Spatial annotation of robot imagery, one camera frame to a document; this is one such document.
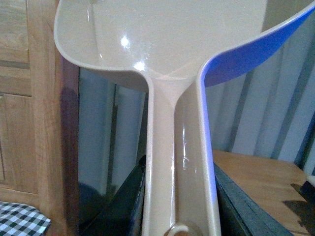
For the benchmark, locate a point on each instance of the black white checkered cloth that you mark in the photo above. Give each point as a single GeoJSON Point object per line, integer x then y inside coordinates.
{"type": "Point", "coordinates": [22, 220]}

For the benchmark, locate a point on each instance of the wooden nightstand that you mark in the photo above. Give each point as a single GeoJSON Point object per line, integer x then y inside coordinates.
{"type": "Point", "coordinates": [278, 187]}

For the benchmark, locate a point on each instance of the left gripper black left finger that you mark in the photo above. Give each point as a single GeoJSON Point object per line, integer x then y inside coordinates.
{"type": "Point", "coordinates": [123, 215]}

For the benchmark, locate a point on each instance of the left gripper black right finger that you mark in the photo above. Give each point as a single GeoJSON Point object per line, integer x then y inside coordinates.
{"type": "Point", "coordinates": [239, 214]}

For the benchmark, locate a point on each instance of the wooden bed frame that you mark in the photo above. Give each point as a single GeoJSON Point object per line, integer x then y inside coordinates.
{"type": "Point", "coordinates": [38, 116]}

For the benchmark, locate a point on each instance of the beige plastic dustpan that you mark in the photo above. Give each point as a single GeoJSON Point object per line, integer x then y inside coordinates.
{"type": "Point", "coordinates": [173, 50]}

